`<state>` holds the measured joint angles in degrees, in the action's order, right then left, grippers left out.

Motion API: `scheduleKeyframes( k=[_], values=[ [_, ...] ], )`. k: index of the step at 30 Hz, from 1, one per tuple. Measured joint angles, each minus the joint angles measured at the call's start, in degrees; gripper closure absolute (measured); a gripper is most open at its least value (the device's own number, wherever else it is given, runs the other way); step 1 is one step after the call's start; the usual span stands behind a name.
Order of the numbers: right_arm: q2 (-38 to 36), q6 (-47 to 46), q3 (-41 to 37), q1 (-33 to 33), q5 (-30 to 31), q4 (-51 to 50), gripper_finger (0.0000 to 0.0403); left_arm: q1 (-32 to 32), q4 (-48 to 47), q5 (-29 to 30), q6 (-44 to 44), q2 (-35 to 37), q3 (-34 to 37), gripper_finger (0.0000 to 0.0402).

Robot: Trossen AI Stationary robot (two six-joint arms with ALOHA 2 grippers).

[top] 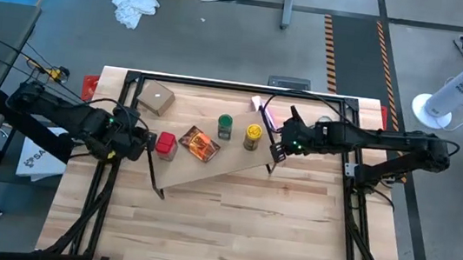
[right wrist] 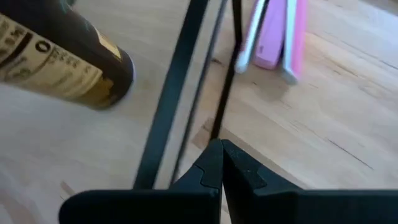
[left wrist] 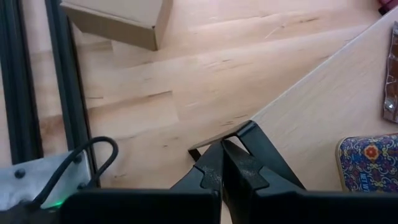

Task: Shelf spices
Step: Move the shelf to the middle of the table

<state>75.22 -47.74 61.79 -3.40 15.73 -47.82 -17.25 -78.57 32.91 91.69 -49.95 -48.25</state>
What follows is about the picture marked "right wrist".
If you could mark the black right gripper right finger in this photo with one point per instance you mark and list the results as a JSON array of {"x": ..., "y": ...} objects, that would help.
[{"x": 280, "y": 205}]

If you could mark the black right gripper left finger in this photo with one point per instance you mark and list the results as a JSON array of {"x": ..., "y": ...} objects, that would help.
[{"x": 174, "y": 205}]

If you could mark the yellow lid spice jar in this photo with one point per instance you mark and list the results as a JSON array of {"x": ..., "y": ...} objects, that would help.
[{"x": 77, "y": 40}]

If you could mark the pink flat box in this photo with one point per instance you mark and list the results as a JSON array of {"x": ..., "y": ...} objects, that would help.
[
  {"x": 297, "y": 40},
  {"x": 270, "y": 34}
]

